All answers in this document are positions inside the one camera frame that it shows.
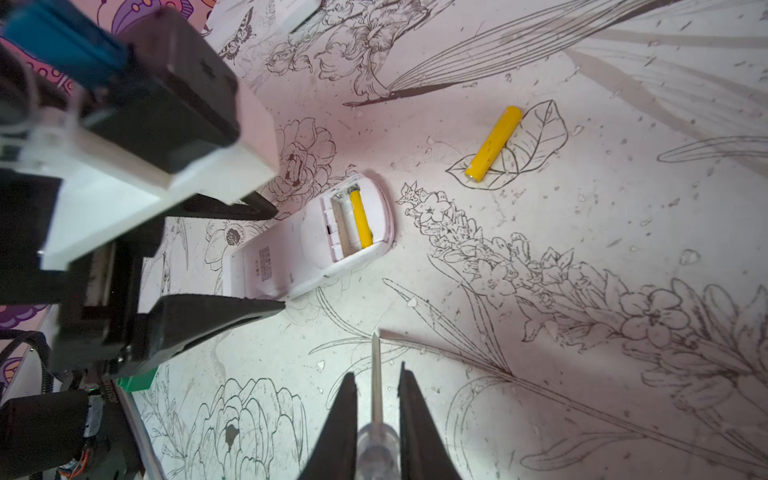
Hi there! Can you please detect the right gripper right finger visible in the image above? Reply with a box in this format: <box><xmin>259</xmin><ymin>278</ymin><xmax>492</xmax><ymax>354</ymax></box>
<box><xmin>398</xmin><ymin>364</ymin><xmax>460</xmax><ymax>480</ymax></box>

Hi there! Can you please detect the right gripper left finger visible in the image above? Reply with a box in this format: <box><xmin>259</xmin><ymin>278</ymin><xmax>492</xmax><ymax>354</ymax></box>
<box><xmin>298</xmin><ymin>372</ymin><xmax>358</xmax><ymax>480</ymax></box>

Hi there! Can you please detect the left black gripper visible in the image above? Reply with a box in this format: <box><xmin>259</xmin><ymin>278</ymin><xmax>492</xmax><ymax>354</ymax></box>
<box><xmin>1</xmin><ymin>170</ymin><xmax>285</xmax><ymax>377</ymax></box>

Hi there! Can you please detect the clear handled screwdriver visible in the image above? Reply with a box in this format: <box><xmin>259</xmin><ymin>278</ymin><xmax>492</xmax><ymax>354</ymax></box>
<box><xmin>355</xmin><ymin>334</ymin><xmax>401</xmax><ymax>480</ymax></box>

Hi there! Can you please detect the white remote control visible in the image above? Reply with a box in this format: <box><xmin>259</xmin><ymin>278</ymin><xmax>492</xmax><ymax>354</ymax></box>
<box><xmin>222</xmin><ymin>174</ymin><xmax>395</xmax><ymax>300</ymax></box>

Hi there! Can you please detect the yellow battery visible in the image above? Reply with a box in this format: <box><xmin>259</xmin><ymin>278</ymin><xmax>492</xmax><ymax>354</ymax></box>
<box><xmin>348</xmin><ymin>186</ymin><xmax>374</xmax><ymax>249</ymax></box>
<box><xmin>465</xmin><ymin>106</ymin><xmax>523</xmax><ymax>182</ymax></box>

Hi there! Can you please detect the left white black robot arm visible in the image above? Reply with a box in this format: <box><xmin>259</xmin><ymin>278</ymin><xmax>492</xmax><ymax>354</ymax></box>
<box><xmin>1</xmin><ymin>170</ymin><xmax>283</xmax><ymax>479</ymax></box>

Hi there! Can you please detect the green toy brick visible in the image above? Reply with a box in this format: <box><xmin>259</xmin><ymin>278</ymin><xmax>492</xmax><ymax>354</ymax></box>
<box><xmin>116</xmin><ymin>368</ymin><xmax>158</xmax><ymax>393</ymax></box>

